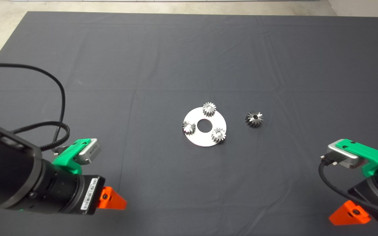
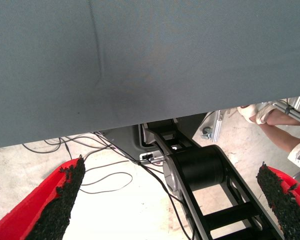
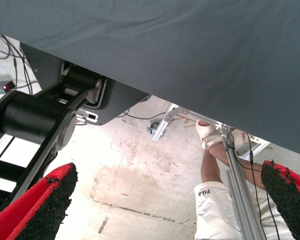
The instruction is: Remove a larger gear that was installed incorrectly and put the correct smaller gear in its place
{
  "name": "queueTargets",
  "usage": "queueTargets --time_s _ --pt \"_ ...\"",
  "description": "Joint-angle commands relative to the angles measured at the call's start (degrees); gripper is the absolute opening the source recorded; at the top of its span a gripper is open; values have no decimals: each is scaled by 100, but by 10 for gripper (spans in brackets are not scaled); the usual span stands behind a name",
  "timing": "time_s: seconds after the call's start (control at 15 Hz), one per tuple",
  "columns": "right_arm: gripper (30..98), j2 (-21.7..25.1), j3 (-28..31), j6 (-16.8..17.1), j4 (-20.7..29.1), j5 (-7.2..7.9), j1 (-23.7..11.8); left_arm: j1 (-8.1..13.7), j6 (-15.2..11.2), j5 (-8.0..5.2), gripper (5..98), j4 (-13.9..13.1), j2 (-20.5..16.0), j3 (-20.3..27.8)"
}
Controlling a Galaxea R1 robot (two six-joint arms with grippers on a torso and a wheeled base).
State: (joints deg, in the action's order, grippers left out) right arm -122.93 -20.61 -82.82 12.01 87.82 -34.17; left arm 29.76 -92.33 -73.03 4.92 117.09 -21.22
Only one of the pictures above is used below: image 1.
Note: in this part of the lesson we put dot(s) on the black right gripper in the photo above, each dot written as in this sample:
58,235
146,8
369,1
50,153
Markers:
369,196

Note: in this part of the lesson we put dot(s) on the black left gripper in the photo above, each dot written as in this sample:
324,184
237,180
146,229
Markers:
89,195

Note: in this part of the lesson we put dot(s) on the larger steel gear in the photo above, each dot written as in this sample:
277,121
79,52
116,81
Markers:
254,118

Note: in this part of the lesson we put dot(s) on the small steel gear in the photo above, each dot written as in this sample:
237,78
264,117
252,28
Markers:
219,134
189,127
209,109

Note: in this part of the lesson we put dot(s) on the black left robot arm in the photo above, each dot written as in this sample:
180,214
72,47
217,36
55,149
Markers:
11,178

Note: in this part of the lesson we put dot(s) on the round metal plate with hole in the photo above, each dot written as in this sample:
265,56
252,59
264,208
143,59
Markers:
202,139

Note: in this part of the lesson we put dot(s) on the dark grey table cloth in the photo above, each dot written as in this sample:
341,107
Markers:
241,49

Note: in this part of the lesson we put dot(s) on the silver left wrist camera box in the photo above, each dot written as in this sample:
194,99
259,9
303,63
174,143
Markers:
91,151

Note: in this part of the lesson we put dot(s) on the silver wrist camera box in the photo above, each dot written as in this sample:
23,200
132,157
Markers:
341,155
91,151

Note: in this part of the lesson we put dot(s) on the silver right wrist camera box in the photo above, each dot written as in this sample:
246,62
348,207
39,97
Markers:
341,155

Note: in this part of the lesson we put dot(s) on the green left wrist camera mount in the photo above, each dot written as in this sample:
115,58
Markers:
69,156

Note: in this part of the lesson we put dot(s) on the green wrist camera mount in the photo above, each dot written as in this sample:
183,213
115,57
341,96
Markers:
363,152
69,156

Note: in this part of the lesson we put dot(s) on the green right wrist camera mount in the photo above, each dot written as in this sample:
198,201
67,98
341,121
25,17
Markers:
363,152

